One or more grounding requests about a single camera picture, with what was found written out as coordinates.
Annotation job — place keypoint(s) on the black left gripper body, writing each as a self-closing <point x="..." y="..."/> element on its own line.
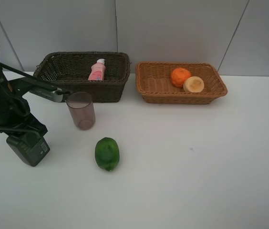
<point x="29" y="124"/>

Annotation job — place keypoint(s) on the dark green pump bottle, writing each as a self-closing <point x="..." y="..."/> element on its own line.
<point x="29" y="147"/>

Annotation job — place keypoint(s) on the pink lotion bottle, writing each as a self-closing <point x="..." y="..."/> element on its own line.
<point x="97" y="71"/>

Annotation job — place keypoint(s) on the orange mandarin fruit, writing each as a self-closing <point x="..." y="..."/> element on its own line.
<point x="179" y="76"/>

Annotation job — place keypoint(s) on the peach coloured fruit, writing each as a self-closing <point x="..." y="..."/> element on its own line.
<point x="193" y="84"/>

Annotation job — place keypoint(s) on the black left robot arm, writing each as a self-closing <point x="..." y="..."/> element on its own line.
<point x="15" y="113"/>

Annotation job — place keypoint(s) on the translucent pink plastic cup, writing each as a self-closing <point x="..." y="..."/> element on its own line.
<point x="80" y="105"/>

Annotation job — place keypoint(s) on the dark brown wicker basket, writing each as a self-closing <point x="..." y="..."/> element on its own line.
<point x="70" y="70"/>

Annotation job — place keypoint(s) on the green pepper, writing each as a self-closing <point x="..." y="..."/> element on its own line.
<point x="107" y="154"/>

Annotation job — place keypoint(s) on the light orange wicker basket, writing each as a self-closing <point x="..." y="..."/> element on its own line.
<point x="154" y="84"/>

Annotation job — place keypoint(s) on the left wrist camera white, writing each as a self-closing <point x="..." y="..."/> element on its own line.
<point x="41" y="88"/>

